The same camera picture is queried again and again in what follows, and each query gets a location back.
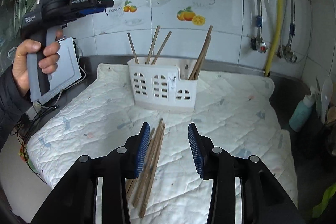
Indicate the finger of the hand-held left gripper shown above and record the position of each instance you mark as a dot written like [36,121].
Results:
[106,2]
[90,12]

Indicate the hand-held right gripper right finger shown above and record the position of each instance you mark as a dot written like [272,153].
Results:
[195,153]

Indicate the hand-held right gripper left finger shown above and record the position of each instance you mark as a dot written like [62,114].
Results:
[141,153]

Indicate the pile of wooden chopsticks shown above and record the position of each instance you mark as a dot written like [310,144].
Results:
[153,161]

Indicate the long brown single chopstick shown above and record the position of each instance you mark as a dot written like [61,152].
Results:
[133,48]
[153,44]
[197,66]
[200,58]
[206,41]
[161,47]

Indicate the white plastic utensil holder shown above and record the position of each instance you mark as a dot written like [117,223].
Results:
[157,69]

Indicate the person's left forearm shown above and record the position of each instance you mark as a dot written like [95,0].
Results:
[10,108]

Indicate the person's left hand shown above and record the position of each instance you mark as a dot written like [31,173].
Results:
[19,66]

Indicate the white quilted printed mat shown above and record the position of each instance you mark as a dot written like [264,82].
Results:
[231,113]

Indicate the white microwave oven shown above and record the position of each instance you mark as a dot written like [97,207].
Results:
[68,64]

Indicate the teal pump bottle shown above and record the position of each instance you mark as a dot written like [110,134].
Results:
[302,113]

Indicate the metal angle valve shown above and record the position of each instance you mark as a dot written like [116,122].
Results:
[288,54]

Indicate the black utensil container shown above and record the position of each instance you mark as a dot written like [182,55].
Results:
[331,134]

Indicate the green plastic stool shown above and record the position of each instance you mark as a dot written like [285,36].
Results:
[325,200]

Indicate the white rice paddle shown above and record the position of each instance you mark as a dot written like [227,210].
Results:
[327,95]

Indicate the yellow gas pipe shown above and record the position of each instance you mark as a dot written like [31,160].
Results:
[278,8]

